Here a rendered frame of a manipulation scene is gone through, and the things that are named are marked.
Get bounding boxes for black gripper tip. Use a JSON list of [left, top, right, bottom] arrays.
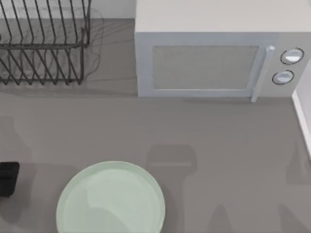
[[0, 161, 20, 198]]

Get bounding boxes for microwave oven door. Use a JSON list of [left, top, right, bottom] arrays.
[[135, 32, 279, 98]]

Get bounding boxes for microwave door handle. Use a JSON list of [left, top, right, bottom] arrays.
[[250, 45, 276, 103]]

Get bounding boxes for pale microwave oven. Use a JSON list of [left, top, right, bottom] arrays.
[[134, 0, 311, 103]]

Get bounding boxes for small microwave knob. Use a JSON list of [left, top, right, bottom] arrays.
[[272, 69, 295, 85]]

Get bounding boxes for dark wire dish rack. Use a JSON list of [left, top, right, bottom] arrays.
[[0, 0, 92, 86]]

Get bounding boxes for pale green plate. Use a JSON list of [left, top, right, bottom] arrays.
[[56, 160, 167, 233]]

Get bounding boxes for large microwave knob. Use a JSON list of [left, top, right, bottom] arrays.
[[279, 48, 305, 65]]

